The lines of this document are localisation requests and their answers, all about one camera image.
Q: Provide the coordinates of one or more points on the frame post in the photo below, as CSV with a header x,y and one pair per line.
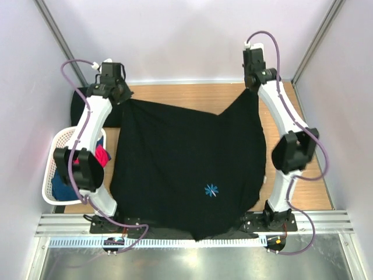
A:
x,y
59,38
322,30

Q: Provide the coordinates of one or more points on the folded black t shirt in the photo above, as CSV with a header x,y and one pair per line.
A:
x,y
77,106

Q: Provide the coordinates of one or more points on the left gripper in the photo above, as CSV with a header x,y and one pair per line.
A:
x,y
127,93

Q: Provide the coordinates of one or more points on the aluminium rail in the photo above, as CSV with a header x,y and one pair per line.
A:
x,y
64,224

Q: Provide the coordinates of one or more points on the right frame post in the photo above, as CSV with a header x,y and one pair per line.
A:
x,y
322,30

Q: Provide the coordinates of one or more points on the blue t shirt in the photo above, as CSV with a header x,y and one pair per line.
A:
x,y
61,191

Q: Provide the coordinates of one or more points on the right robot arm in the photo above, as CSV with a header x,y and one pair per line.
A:
x,y
296,146

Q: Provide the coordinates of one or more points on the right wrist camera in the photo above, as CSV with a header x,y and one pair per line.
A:
x,y
257,46

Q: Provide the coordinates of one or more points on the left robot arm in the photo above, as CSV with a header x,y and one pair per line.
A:
x,y
76,161

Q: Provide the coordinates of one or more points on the white plastic laundry basket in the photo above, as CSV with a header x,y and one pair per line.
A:
x,y
59,141

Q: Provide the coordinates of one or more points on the pink t shirt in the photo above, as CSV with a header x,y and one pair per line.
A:
x,y
102,156

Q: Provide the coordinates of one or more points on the left frame post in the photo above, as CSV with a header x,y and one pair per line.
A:
x,y
59,38

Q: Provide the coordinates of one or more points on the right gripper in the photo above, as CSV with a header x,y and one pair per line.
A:
x,y
245,70

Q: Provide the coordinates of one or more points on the black t shirt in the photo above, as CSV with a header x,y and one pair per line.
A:
x,y
189,170
77,106

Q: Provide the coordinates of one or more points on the slotted cable duct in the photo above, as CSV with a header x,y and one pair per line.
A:
x,y
116,242

